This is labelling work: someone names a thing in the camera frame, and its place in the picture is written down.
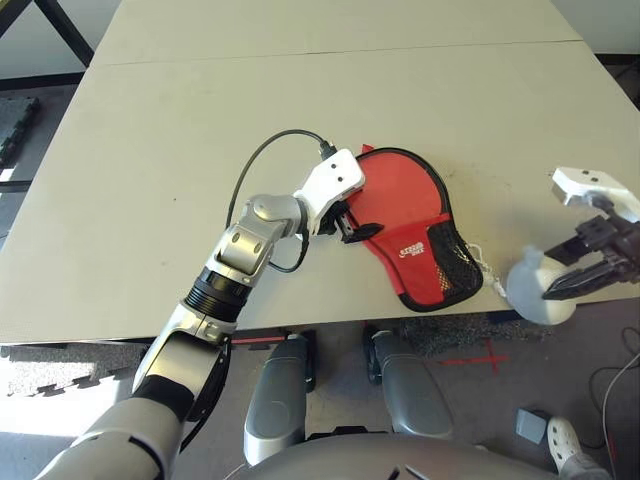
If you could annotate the red and black paddle case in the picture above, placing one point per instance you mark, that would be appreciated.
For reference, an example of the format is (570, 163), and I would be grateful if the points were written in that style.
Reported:
(400, 195)

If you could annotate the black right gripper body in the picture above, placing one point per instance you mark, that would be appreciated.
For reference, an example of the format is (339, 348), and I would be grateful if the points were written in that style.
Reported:
(617, 245)

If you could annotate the grey foam puzzle mat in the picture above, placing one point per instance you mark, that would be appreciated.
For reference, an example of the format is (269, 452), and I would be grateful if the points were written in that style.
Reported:
(60, 360)

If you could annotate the grey robot left leg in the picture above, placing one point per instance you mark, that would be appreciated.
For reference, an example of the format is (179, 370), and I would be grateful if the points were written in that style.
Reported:
(275, 410)

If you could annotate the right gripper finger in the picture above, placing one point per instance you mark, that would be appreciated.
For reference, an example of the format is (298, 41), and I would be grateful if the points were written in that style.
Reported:
(565, 251)
(580, 282)

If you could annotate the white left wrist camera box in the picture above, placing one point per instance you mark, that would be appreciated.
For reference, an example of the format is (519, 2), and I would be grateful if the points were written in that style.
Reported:
(335, 177)

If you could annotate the grey robot right leg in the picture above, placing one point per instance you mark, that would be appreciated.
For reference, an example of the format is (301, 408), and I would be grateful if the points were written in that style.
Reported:
(415, 395)

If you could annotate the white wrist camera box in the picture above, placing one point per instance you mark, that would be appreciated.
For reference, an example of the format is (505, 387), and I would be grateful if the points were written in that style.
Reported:
(585, 182)
(335, 177)

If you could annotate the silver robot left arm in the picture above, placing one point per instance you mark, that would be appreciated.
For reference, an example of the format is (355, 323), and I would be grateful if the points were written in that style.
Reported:
(245, 245)

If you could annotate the grey trouser leg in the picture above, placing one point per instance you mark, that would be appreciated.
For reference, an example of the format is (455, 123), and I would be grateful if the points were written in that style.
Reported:
(585, 470)

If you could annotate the grey robot leg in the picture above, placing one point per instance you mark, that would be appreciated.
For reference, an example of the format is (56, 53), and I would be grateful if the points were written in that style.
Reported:
(275, 410)
(415, 395)

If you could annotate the small grey box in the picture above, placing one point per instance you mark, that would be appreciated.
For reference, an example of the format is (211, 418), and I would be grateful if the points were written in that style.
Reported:
(531, 426)

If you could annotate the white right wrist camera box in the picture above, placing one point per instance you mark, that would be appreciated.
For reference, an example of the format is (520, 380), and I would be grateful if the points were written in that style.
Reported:
(585, 182)

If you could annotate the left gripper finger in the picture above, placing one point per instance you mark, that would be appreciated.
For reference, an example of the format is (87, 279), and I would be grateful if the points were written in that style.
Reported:
(367, 231)

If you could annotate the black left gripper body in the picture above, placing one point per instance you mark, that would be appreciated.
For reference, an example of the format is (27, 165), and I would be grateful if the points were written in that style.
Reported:
(342, 222)

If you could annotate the black foam floor tile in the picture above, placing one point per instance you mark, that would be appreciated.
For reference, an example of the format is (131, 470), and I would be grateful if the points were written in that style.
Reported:
(17, 130)

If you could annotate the grey robot torso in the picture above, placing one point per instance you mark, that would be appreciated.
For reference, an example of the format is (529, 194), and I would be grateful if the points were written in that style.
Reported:
(400, 460)

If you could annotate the dark speckled floor mat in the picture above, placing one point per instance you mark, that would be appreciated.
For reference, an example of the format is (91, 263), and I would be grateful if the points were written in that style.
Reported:
(450, 332)

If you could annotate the black frame beam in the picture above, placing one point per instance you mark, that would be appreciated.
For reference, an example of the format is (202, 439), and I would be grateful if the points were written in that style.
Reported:
(12, 17)
(69, 31)

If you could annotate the white perforated shoe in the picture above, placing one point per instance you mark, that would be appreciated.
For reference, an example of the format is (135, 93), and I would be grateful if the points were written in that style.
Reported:
(564, 440)

